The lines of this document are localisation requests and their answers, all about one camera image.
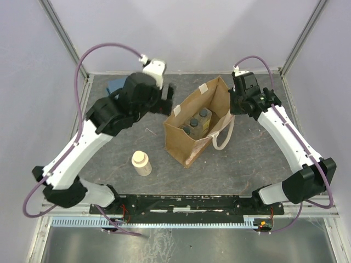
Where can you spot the clear bottle dark cap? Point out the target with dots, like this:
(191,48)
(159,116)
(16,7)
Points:
(188,130)
(194,124)
(204,118)

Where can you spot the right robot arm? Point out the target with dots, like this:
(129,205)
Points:
(311,173)

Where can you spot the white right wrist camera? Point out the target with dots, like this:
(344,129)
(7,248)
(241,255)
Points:
(237,72)

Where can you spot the beige cylindrical bottle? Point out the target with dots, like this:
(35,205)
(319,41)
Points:
(141,163)

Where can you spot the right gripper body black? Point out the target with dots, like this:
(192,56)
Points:
(236,99)

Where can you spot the folded blue cloth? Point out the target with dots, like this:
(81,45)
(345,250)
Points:
(114,85)

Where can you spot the aluminium frame post right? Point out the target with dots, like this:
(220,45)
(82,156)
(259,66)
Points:
(303,36)

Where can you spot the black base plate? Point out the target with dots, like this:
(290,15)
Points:
(153,206)

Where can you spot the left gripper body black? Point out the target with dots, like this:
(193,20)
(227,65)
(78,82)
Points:
(157,97)

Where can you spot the brown canvas bag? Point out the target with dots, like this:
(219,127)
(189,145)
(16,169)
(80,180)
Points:
(213,95)

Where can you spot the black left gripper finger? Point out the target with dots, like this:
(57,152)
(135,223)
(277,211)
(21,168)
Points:
(165,107)
(170,91)

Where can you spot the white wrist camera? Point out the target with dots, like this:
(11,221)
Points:
(237,72)
(155,68)

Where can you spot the blue toothed cable strip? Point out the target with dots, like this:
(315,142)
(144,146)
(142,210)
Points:
(166,221)

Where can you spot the aluminium frame rail left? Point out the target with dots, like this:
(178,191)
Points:
(63,35)

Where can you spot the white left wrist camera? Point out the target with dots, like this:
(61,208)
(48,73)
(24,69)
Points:
(155,68)

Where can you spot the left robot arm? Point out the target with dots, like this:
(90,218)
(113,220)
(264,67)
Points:
(103,121)

